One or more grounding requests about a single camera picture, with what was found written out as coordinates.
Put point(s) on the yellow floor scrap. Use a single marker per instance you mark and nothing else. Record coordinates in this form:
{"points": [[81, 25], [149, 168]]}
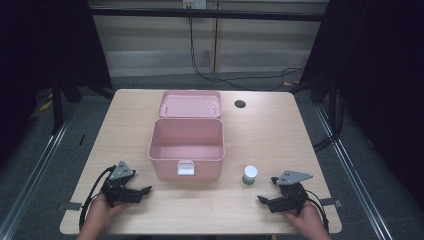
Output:
{"points": [[45, 106]]}

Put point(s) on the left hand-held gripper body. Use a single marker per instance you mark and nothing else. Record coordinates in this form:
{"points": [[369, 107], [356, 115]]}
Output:
{"points": [[119, 193]]}

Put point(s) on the grey tape strip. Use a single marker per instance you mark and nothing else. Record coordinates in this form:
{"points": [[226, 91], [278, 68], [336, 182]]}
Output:
{"points": [[331, 202], [73, 206]]}

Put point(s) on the person's right hand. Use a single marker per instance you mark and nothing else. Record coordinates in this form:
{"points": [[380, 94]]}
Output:
{"points": [[308, 218]]}

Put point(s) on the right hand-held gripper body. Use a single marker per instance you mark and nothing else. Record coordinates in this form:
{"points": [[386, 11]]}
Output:
{"points": [[290, 200]]}

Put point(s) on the white bottle with green label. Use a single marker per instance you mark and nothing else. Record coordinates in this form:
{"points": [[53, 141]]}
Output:
{"points": [[250, 174]]}

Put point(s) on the metal floor rail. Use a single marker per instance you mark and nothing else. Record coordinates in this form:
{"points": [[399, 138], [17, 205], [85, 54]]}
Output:
{"points": [[353, 173], [36, 170]]}

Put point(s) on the pink plastic storage box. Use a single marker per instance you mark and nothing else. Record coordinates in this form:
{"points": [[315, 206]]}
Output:
{"points": [[186, 136]]}

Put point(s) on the black horizontal metal bar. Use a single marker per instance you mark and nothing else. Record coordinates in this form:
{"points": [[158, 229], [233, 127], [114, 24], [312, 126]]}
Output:
{"points": [[206, 14]]}

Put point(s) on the white wall socket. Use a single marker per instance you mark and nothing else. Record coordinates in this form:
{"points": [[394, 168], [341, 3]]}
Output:
{"points": [[194, 3]]}

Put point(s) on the small black floor strip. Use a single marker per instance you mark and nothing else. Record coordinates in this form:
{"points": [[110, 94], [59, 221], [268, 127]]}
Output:
{"points": [[82, 140]]}

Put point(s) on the person's left hand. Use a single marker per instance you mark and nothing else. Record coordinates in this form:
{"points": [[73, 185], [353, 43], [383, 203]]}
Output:
{"points": [[101, 211]]}

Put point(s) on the dark curtain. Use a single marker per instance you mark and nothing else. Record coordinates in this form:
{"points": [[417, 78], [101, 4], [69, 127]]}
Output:
{"points": [[40, 53], [380, 83]]}

